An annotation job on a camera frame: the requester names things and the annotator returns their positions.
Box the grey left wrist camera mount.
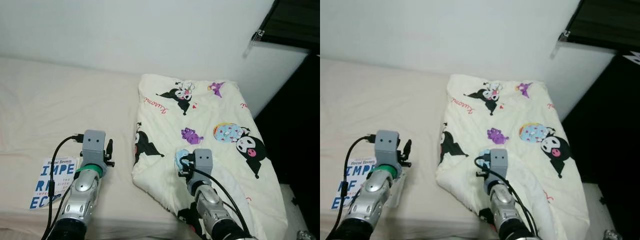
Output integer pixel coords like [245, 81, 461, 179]
[374, 130, 401, 173]
[81, 130, 107, 173]

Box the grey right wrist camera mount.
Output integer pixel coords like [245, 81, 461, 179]
[192, 148, 214, 182]
[483, 148, 508, 182]

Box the cream cartoon print blanket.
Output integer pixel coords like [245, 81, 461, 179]
[435, 74, 592, 240]
[131, 74, 289, 240]

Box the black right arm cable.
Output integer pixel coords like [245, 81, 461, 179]
[179, 154, 251, 238]
[474, 154, 538, 236]

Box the black desk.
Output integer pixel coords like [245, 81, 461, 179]
[561, 50, 640, 240]
[252, 50, 321, 187]

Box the dark framed window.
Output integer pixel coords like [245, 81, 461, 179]
[259, 0, 321, 51]
[567, 0, 640, 51]

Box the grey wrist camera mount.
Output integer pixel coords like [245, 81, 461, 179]
[374, 130, 401, 173]
[81, 130, 107, 173]
[192, 148, 214, 182]
[483, 148, 508, 182]

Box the cream sheeted bed mattress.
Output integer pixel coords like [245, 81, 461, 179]
[0, 56, 301, 236]
[320, 57, 608, 236]

